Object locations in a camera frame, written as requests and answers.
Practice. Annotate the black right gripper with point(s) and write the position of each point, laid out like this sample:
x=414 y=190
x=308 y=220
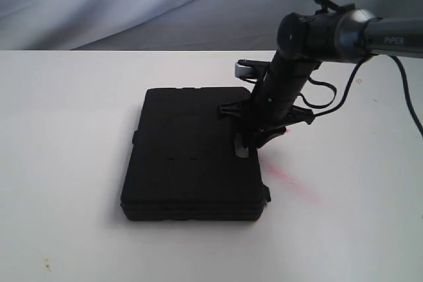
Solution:
x=269 y=109

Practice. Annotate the black plastic tool case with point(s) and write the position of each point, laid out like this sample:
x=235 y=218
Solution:
x=183 y=164

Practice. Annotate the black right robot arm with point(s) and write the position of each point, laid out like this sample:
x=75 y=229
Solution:
x=345 y=35

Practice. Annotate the white backdrop cloth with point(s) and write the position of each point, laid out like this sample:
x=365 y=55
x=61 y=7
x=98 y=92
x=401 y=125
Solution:
x=161 y=24

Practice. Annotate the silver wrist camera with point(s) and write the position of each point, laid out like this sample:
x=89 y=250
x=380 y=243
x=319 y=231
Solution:
x=250 y=70

